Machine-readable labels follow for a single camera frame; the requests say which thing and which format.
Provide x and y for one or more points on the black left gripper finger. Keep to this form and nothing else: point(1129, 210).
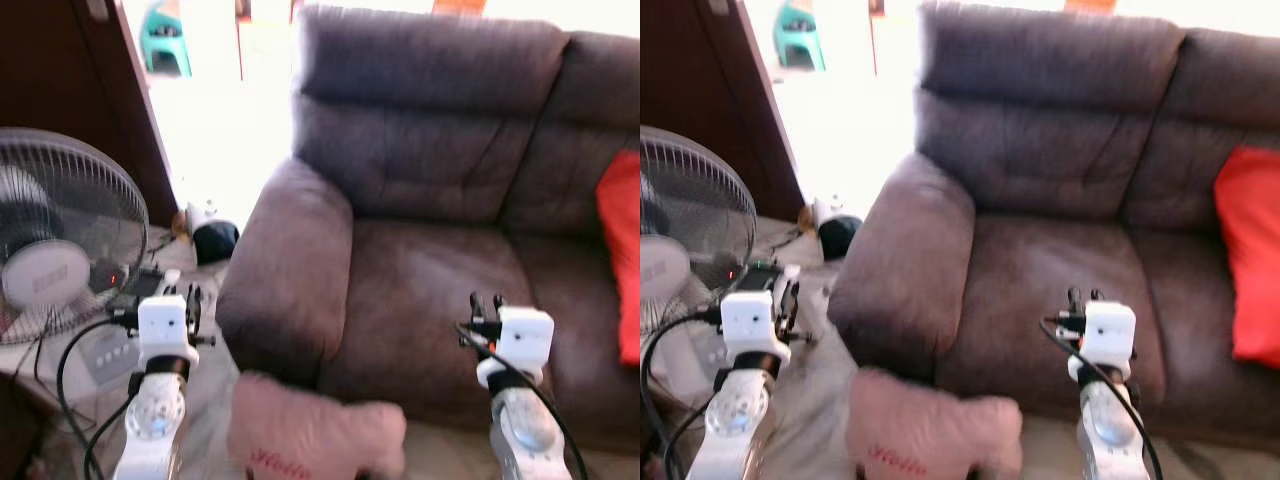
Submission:
point(790, 290)
point(194, 294)

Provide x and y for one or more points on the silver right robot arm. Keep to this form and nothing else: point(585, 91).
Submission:
point(1105, 425)
point(520, 430)

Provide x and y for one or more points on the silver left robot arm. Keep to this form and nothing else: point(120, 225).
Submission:
point(152, 420)
point(735, 420)

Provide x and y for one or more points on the brown fabric sofa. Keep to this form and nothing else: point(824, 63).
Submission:
point(1050, 260)
point(430, 270)

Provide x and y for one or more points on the pink pillow with red print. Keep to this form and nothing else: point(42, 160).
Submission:
point(300, 430)
point(925, 430)

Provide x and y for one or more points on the black device with red light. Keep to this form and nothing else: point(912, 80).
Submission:
point(130, 280)
point(755, 275)

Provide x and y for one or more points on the black round object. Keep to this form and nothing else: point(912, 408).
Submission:
point(215, 242)
point(838, 236)

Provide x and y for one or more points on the small white object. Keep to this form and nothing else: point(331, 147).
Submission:
point(826, 209)
point(200, 215)

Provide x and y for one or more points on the dark brown wooden door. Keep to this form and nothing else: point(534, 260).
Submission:
point(700, 70)
point(70, 70)

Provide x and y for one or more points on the teal plastic chair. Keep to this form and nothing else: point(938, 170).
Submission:
point(165, 40)
point(798, 38)

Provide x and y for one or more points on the orange object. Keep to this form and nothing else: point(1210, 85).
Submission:
point(1090, 5)
point(460, 6)

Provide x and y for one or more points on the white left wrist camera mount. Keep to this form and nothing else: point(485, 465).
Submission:
point(750, 322)
point(165, 328)

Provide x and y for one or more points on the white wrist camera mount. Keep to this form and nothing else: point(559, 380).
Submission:
point(1110, 330)
point(750, 322)
point(527, 338)
point(165, 328)

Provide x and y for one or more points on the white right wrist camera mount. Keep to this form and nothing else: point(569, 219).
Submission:
point(1110, 330)
point(527, 338)

